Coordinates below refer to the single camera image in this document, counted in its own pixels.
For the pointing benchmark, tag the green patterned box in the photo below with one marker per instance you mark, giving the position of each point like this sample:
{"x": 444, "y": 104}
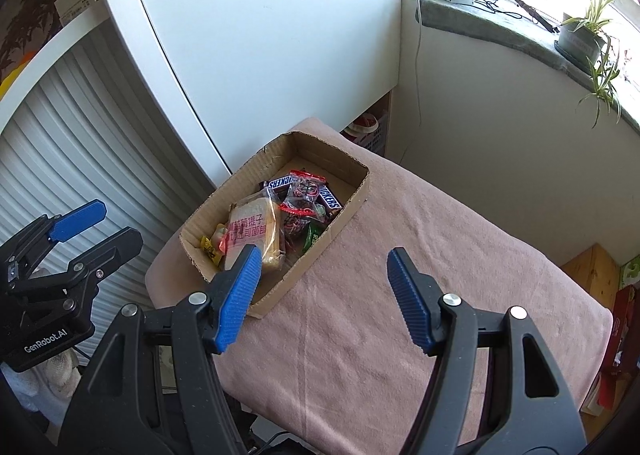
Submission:
{"x": 631, "y": 271}

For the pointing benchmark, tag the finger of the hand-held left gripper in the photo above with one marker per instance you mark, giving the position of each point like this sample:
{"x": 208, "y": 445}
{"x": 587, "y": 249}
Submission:
{"x": 115, "y": 247}
{"x": 80, "y": 220}

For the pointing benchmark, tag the red box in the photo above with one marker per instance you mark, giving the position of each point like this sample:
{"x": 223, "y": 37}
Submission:
{"x": 620, "y": 335}

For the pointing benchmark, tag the clear packet with red strip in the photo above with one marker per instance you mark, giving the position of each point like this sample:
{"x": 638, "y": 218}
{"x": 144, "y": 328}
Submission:
{"x": 295, "y": 226}

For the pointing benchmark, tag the clear packet of dark dates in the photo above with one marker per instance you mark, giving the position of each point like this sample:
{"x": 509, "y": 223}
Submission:
{"x": 305, "y": 190}

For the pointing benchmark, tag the person's left hand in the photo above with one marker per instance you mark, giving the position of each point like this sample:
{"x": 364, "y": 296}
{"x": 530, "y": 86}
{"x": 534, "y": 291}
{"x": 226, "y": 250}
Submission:
{"x": 55, "y": 367}

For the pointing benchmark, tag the potted spider plant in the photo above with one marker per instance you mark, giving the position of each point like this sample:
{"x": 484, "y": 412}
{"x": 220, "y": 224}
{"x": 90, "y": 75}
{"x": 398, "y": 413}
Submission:
{"x": 575, "y": 40}

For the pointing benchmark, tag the sliced bread packet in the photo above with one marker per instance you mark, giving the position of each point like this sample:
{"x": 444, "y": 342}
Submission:
{"x": 255, "y": 227}

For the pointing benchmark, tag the cardboard box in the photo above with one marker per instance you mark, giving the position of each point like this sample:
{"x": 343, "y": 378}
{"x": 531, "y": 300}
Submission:
{"x": 320, "y": 155}

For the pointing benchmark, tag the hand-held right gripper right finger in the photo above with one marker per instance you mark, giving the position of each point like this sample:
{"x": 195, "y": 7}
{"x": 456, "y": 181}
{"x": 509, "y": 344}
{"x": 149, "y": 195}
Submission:
{"x": 410, "y": 305}

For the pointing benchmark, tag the wooden box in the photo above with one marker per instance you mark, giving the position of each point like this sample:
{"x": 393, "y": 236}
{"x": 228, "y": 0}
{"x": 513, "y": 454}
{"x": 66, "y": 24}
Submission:
{"x": 595, "y": 275}

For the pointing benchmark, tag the yellow candy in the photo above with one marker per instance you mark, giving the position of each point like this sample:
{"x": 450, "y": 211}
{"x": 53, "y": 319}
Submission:
{"x": 210, "y": 249}

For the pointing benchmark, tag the white ribbed panel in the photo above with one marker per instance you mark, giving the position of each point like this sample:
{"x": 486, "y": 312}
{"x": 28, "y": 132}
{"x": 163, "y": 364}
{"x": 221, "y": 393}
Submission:
{"x": 100, "y": 135}

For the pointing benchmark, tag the white cabinet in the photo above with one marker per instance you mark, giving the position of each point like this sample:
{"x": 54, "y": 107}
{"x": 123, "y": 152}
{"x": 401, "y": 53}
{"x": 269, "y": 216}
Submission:
{"x": 275, "y": 35}

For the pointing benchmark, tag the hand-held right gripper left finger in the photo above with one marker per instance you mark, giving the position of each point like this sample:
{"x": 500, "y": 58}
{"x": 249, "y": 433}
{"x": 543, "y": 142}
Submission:
{"x": 240, "y": 300}

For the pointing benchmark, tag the grey stone windowsill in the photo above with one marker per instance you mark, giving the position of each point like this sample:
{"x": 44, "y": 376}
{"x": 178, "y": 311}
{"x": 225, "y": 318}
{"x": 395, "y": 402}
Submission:
{"x": 500, "y": 35}

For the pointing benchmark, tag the brown chocolate bar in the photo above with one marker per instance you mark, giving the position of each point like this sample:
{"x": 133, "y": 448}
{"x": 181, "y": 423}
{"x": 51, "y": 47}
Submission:
{"x": 330, "y": 200}
{"x": 279, "y": 182}

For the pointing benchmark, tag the small green snack packet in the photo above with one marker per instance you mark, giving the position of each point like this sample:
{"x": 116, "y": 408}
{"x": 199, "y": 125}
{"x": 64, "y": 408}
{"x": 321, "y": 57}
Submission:
{"x": 312, "y": 236}

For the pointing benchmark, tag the pale candy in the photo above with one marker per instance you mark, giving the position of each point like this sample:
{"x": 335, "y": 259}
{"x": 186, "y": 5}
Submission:
{"x": 219, "y": 233}

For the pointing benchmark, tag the white plastic basket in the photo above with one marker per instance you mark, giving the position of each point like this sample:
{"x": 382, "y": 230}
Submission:
{"x": 372, "y": 140}

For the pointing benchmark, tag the dark leaf wall picture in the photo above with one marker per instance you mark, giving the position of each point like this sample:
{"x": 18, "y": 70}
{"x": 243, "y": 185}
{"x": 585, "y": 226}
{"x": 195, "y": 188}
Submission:
{"x": 30, "y": 10}

